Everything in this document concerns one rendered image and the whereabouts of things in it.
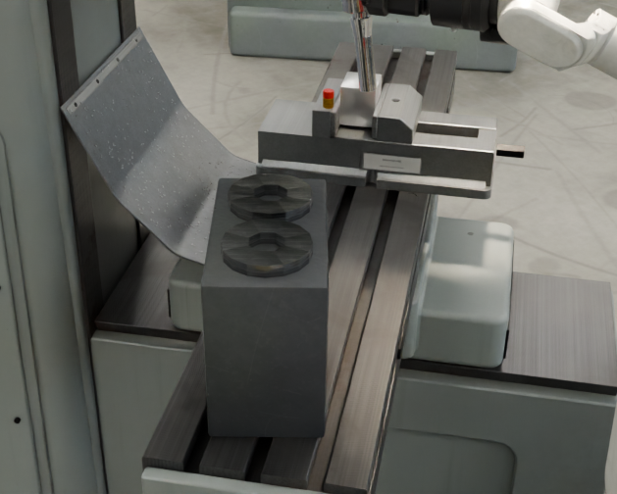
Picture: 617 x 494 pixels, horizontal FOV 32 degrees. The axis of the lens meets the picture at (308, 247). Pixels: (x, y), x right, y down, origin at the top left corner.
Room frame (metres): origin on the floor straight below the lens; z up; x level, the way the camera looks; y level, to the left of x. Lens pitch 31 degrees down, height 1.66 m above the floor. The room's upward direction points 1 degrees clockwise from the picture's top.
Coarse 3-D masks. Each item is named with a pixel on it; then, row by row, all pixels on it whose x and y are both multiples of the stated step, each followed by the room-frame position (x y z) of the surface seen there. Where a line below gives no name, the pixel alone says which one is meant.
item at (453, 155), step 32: (320, 96) 1.45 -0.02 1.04; (288, 128) 1.42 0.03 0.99; (320, 128) 1.40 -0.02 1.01; (352, 128) 1.42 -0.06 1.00; (416, 128) 1.45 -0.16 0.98; (448, 128) 1.44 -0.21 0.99; (480, 128) 1.43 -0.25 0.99; (288, 160) 1.41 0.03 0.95; (320, 160) 1.40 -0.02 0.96; (352, 160) 1.39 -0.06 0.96; (384, 160) 1.38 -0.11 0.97; (416, 160) 1.37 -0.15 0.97; (448, 160) 1.36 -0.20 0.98; (480, 160) 1.35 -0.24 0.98; (416, 192) 1.36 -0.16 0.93; (448, 192) 1.35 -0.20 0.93; (480, 192) 1.34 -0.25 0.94
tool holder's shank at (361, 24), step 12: (360, 24) 1.35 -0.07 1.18; (360, 36) 1.36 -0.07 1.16; (360, 48) 1.35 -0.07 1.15; (372, 48) 1.36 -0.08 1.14; (360, 60) 1.35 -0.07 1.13; (372, 60) 1.36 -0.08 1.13; (360, 72) 1.35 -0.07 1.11; (372, 72) 1.35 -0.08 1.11; (360, 84) 1.35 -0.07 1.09; (372, 84) 1.35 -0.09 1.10
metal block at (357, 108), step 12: (348, 72) 1.48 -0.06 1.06; (348, 84) 1.43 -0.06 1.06; (348, 96) 1.42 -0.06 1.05; (360, 96) 1.42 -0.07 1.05; (372, 96) 1.41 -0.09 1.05; (348, 108) 1.42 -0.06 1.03; (360, 108) 1.42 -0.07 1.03; (372, 108) 1.41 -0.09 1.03; (348, 120) 1.42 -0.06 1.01; (360, 120) 1.42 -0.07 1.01
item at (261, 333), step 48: (240, 192) 0.98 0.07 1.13; (288, 192) 0.98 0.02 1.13; (240, 240) 0.88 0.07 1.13; (288, 240) 0.89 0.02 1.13; (240, 288) 0.82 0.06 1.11; (288, 288) 0.82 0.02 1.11; (240, 336) 0.82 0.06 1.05; (288, 336) 0.82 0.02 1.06; (240, 384) 0.82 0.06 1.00; (288, 384) 0.82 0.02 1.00; (240, 432) 0.82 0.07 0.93; (288, 432) 0.82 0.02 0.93
